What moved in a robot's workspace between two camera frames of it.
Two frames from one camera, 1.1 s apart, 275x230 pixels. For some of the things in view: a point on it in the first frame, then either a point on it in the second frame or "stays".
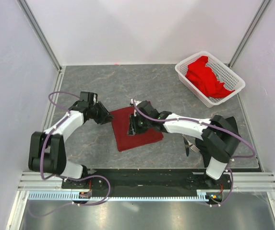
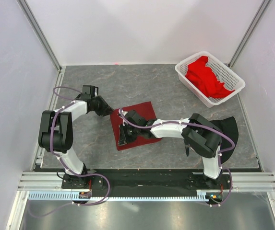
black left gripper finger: (108, 117) -> (109, 110)
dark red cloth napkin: (120, 118) stays
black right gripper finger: (132, 130) -> (123, 134)
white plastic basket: (232, 79) stays
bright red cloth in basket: (204, 77) stays
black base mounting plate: (148, 179) stays
